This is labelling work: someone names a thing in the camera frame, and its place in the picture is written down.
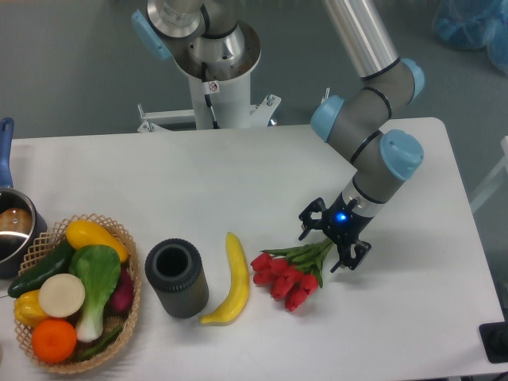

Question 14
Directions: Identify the green cucumber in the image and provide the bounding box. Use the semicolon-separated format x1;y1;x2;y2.
7;238;75;298

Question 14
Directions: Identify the dark grey ribbed vase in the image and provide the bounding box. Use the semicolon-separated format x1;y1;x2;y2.
144;238;210;319

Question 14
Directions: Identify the woven wicker basket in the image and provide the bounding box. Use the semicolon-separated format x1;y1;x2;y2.
14;214;141;375

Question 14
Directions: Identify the black device at edge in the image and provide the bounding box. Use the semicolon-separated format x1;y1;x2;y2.
479;321;507;364

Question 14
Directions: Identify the yellow squash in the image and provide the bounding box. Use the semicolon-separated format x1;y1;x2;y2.
65;220;129;264

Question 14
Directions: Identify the green chili pepper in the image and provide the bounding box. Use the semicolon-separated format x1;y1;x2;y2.
72;325;123;362

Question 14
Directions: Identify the red tulip bouquet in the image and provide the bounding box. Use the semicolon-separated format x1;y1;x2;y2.
250;238;334;312

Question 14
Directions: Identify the yellow plastic banana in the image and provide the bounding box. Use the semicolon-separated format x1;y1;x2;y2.
198;232;250;325

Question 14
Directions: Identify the green bok choy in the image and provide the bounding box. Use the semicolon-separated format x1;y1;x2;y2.
69;244;121;343

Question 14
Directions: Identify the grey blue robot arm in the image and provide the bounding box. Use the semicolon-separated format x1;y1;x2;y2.
131;1;425;269

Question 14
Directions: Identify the round cream bun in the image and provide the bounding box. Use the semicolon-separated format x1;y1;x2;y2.
38;273;85;318

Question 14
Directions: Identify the blue handled saucepan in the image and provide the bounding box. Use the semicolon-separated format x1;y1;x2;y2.
1;117;47;279

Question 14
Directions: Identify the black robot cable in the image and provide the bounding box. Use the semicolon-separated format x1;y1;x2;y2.
200;61;220;130

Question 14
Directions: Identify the orange fruit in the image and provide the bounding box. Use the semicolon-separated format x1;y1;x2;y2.
31;318;77;364

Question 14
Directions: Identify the blue plastic bag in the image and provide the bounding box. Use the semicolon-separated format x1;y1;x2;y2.
433;1;507;74

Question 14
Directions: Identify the yellow bell pepper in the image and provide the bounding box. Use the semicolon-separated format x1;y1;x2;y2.
14;290;49;328

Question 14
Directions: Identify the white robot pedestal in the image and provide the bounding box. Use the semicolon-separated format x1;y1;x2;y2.
132;12;282;133

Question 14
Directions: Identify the purple sweet potato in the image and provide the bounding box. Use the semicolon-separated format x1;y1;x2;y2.
110;267;134;314

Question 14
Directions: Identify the white frame at right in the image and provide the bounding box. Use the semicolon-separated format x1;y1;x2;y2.
469;136;507;214

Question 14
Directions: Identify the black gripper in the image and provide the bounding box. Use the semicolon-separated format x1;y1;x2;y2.
298;194;373;273

